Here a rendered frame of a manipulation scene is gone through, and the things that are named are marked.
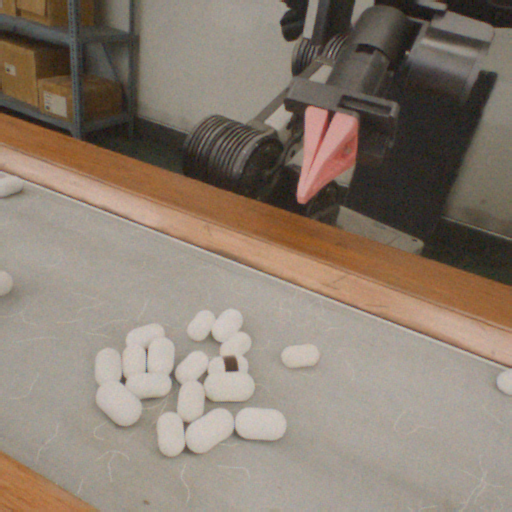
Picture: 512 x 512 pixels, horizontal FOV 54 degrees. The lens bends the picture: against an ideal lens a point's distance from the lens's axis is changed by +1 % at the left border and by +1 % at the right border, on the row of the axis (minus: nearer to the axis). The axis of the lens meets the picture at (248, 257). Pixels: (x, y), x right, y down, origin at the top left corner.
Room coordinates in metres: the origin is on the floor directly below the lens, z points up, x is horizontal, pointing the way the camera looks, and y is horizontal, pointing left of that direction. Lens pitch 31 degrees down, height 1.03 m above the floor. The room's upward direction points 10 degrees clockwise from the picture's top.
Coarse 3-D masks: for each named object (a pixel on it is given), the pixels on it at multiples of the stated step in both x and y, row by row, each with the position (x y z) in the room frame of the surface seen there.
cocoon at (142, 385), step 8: (136, 376) 0.26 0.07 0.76; (144, 376) 0.26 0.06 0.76; (152, 376) 0.26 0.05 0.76; (160, 376) 0.26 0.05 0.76; (168, 376) 0.27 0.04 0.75; (128, 384) 0.25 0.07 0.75; (136, 384) 0.25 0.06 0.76; (144, 384) 0.25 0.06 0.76; (152, 384) 0.26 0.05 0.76; (160, 384) 0.26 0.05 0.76; (168, 384) 0.26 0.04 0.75; (136, 392) 0.25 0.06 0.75; (144, 392) 0.25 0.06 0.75; (152, 392) 0.25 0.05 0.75; (160, 392) 0.26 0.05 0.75
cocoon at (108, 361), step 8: (104, 352) 0.28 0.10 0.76; (112, 352) 0.28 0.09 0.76; (96, 360) 0.27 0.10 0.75; (104, 360) 0.27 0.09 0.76; (112, 360) 0.27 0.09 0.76; (120, 360) 0.28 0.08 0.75; (96, 368) 0.27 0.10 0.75; (104, 368) 0.26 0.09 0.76; (112, 368) 0.26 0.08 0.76; (120, 368) 0.27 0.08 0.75; (96, 376) 0.26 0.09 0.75; (104, 376) 0.26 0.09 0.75; (112, 376) 0.26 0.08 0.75; (120, 376) 0.26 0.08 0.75
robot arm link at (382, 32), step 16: (368, 16) 0.53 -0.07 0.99; (384, 16) 0.53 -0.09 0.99; (400, 16) 0.53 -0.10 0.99; (352, 32) 0.53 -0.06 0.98; (368, 32) 0.52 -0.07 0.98; (384, 32) 0.51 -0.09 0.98; (400, 32) 0.52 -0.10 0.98; (416, 32) 0.54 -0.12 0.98; (368, 48) 0.51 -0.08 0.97; (384, 48) 0.50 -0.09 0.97; (400, 48) 0.52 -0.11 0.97; (416, 48) 0.51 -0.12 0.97; (400, 64) 0.53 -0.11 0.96
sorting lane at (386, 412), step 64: (0, 256) 0.40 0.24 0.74; (64, 256) 0.42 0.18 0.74; (128, 256) 0.44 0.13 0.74; (192, 256) 0.46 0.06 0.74; (0, 320) 0.31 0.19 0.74; (64, 320) 0.33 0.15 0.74; (128, 320) 0.34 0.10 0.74; (256, 320) 0.37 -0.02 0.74; (320, 320) 0.39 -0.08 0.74; (0, 384) 0.25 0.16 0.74; (64, 384) 0.26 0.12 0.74; (256, 384) 0.29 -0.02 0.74; (320, 384) 0.30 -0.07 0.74; (384, 384) 0.31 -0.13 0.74; (448, 384) 0.33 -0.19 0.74; (0, 448) 0.20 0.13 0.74; (64, 448) 0.21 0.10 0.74; (128, 448) 0.21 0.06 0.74; (256, 448) 0.23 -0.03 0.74; (320, 448) 0.24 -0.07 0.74; (384, 448) 0.25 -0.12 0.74; (448, 448) 0.26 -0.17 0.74
